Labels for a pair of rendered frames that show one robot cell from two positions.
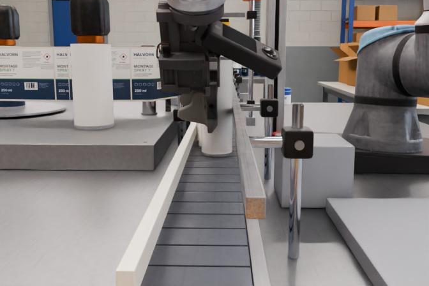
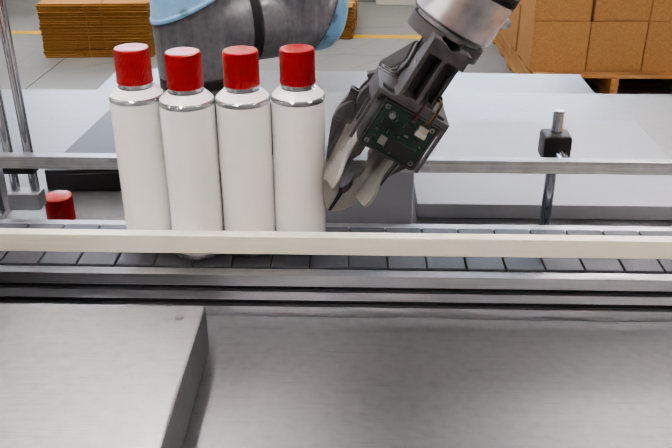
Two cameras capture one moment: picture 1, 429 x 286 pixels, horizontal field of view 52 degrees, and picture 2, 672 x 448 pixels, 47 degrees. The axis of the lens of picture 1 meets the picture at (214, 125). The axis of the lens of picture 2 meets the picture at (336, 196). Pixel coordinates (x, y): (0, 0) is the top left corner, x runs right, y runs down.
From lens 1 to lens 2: 1.01 m
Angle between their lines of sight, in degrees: 86
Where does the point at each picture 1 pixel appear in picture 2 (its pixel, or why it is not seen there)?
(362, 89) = (211, 70)
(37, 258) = (624, 405)
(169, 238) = (647, 264)
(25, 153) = not seen: outside the picture
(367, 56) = (210, 22)
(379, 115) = not seen: hidden behind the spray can
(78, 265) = (623, 369)
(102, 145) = (185, 376)
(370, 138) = not seen: hidden behind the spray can
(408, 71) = (277, 33)
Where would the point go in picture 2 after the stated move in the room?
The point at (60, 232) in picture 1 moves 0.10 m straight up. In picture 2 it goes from (539, 405) to (554, 306)
